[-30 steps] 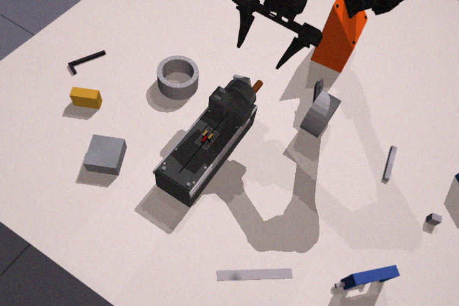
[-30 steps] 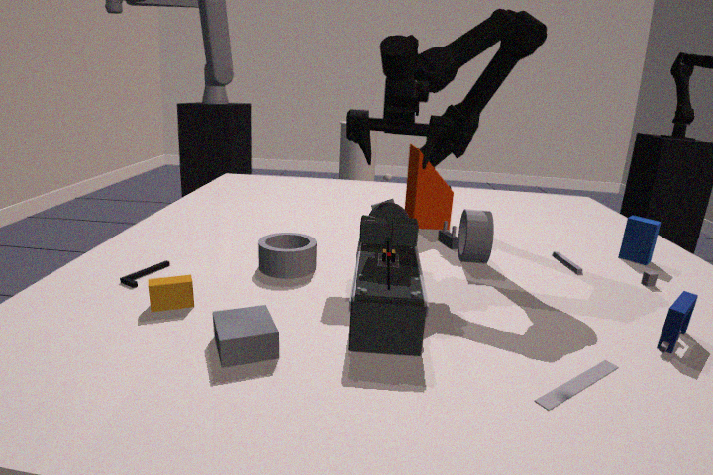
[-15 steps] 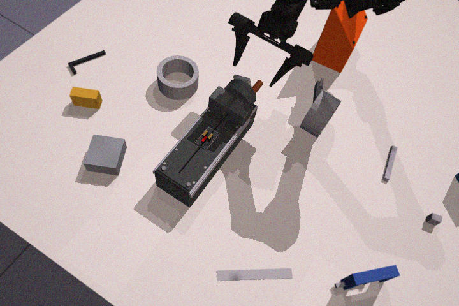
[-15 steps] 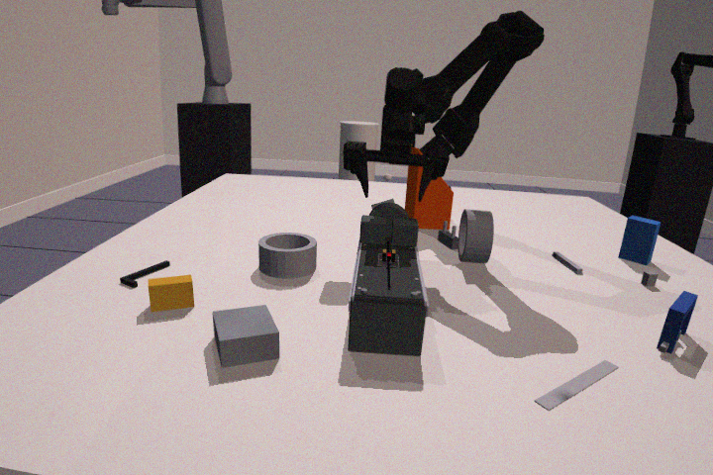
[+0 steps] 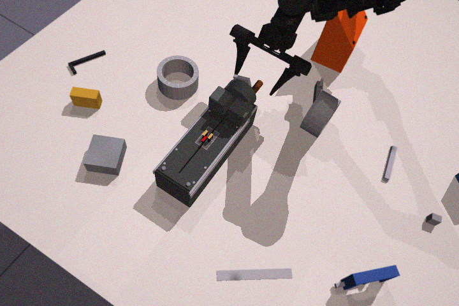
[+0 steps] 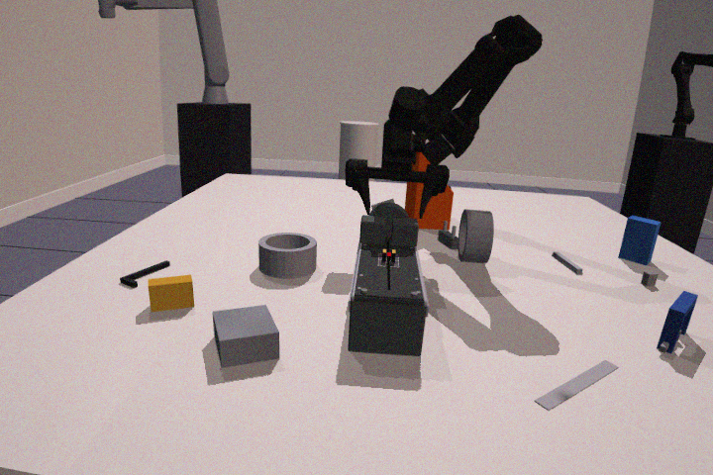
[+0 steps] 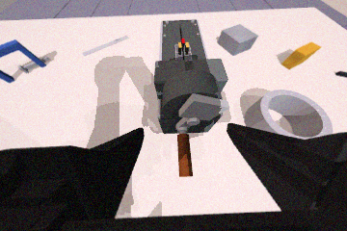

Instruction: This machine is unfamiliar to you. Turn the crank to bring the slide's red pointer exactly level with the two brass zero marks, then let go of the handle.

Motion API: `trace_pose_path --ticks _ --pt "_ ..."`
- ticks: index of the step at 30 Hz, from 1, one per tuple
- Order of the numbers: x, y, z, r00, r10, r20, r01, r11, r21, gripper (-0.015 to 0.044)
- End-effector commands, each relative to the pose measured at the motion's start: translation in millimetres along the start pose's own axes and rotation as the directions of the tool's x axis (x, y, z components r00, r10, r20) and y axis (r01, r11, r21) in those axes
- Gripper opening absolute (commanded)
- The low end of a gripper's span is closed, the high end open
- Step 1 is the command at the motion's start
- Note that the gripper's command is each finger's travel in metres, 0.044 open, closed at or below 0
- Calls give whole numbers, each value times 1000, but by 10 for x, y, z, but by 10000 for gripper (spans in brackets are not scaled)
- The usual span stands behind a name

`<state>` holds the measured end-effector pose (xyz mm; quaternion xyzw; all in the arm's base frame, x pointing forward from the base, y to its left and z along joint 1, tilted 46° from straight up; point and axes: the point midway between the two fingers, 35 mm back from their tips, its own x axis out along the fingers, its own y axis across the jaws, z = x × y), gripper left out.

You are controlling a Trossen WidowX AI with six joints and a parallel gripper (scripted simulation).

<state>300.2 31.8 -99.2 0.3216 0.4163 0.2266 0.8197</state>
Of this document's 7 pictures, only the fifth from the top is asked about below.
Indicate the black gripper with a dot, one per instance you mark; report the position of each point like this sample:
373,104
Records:
243,37

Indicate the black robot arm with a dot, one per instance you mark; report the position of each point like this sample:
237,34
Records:
277,37

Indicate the grey hollow cylinder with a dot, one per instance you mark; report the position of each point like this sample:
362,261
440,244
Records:
320,113
175,64

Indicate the black l-shaped bar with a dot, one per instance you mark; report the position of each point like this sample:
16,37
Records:
85,59

